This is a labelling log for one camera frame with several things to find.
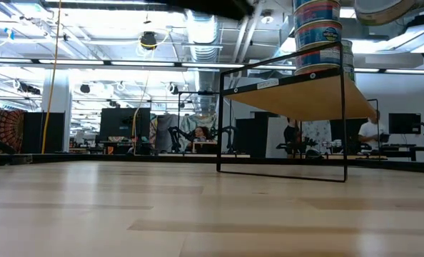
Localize person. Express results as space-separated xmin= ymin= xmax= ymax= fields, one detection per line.
xmin=283 ymin=117 xmax=301 ymax=158
xmin=357 ymin=109 xmax=390 ymax=151
xmin=186 ymin=126 xmax=213 ymax=151

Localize small wooden box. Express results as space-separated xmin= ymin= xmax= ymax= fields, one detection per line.
xmin=192 ymin=141 xmax=219 ymax=154

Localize black cabinet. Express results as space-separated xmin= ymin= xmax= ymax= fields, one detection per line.
xmin=235 ymin=111 xmax=270 ymax=158

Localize grey hanging cloth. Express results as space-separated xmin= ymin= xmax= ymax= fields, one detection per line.
xmin=154 ymin=114 xmax=180 ymax=151

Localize black computer monitor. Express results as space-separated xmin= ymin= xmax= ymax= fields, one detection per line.
xmin=99 ymin=107 xmax=151 ymax=143

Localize white speckled hanging cloth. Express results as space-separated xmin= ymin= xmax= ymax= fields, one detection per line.
xmin=301 ymin=120 xmax=333 ymax=144

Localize black round ceiling lamp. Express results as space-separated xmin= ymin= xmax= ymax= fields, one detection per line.
xmin=139 ymin=31 xmax=158 ymax=51

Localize black partition panel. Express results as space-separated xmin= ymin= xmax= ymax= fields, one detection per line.
xmin=21 ymin=111 xmax=66 ymax=154

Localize red patterned tapestry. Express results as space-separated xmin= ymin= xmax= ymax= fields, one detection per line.
xmin=0 ymin=109 xmax=26 ymax=154

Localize thin yellow hanging cable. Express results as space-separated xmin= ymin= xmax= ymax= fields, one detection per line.
xmin=131 ymin=71 xmax=151 ymax=155

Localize ribbed silver ceiling duct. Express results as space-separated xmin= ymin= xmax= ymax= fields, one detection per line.
xmin=183 ymin=9 xmax=223 ymax=115

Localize black aluminium rig frame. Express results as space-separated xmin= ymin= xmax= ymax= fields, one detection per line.
xmin=0 ymin=134 xmax=424 ymax=175

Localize wooden shelf black metal frame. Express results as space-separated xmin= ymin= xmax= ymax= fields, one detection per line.
xmin=216 ymin=41 xmax=377 ymax=183

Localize smooth silver ceiling duct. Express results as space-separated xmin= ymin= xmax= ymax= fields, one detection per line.
xmin=281 ymin=14 xmax=297 ymax=46

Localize black wall monitor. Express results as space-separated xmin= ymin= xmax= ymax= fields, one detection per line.
xmin=388 ymin=112 xmax=422 ymax=135

